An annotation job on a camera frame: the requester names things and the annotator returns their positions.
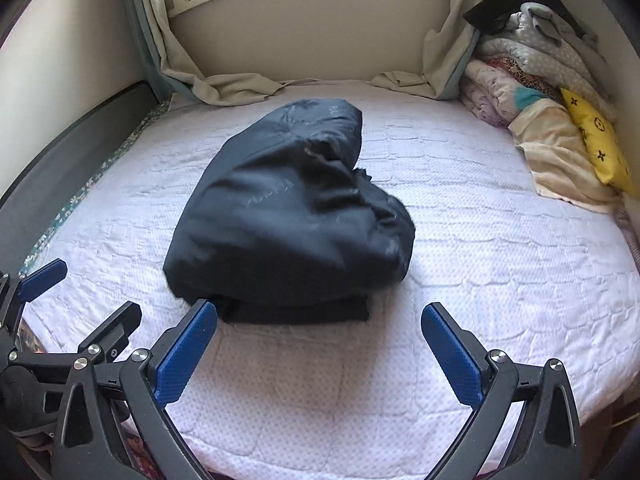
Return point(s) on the dark grey headboard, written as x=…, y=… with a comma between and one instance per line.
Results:
x=39, y=193

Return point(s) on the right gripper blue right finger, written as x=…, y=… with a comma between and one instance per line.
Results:
x=545, y=442

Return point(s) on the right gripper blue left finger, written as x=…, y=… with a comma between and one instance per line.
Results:
x=150, y=380

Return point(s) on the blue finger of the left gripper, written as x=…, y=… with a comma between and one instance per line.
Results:
x=16, y=292
x=111, y=337

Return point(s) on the pink floral folded quilt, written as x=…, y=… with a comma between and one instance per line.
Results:
x=494, y=96

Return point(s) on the yellow patterned pillow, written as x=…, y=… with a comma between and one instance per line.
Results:
x=600, y=140

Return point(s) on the beige right curtain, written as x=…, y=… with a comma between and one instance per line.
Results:
x=444, y=56

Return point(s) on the grey dotted folded quilt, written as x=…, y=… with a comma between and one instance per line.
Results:
x=543, y=44

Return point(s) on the beige curtain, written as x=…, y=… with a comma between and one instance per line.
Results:
x=168, y=67
x=444, y=56

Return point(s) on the black police jacket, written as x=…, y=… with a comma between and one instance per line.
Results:
x=284, y=227

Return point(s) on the black cloth on pile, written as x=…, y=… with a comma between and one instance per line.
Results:
x=485, y=14

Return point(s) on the cream blanket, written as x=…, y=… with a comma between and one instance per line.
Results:
x=557, y=158

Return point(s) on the beige left curtain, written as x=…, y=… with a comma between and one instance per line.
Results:
x=168, y=67

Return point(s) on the pink knitted cloth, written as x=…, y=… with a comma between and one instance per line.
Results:
x=626, y=216

